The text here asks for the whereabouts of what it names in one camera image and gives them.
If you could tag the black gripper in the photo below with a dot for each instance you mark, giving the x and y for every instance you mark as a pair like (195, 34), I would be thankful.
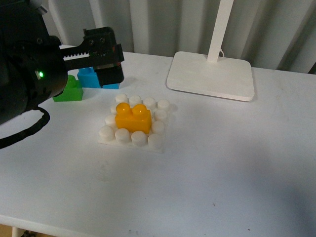
(32, 68)

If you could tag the yellow two-stud block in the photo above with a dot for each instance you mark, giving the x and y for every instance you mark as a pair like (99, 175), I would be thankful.
(133, 119)

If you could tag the blue three-stud block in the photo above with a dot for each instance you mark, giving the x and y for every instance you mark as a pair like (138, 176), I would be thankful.
(88, 79)

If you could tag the green block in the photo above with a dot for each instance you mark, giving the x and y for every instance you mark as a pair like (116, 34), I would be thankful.
(72, 92)

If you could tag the white lamp stand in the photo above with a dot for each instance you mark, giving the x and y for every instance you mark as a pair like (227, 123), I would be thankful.
(212, 74)

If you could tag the white studded base plate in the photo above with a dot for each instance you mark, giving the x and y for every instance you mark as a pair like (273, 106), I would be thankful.
(109, 134)

